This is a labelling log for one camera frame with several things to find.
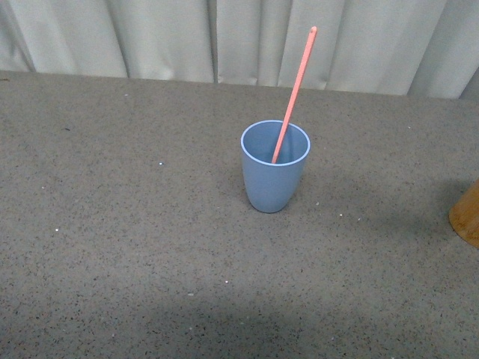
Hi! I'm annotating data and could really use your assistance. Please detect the blue plastic cup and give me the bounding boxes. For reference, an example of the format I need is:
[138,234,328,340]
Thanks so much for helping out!
[240,120,311,213]

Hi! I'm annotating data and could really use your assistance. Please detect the white curtain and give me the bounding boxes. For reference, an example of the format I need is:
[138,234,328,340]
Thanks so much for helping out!
[1,1,478,100]

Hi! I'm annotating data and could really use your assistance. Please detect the bamboo chopstick holder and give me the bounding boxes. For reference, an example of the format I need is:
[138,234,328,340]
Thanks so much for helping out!
[448,180,479,248]

